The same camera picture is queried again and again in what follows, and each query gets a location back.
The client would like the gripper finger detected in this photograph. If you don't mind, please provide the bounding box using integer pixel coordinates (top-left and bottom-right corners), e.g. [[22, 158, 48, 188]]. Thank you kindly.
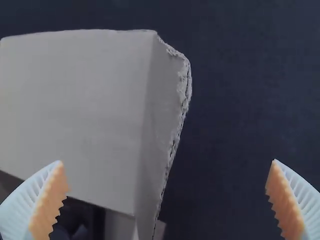
[[265, 158, 320, 240], [0, 160, 69, 240]]

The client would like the cardboard box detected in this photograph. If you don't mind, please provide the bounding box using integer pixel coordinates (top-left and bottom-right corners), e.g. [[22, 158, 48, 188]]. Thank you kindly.
[[0, 29, 193, 240]]

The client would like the black mat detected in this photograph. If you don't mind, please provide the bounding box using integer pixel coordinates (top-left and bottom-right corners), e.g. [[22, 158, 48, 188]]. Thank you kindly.
[[0, 0, 320, 240]]

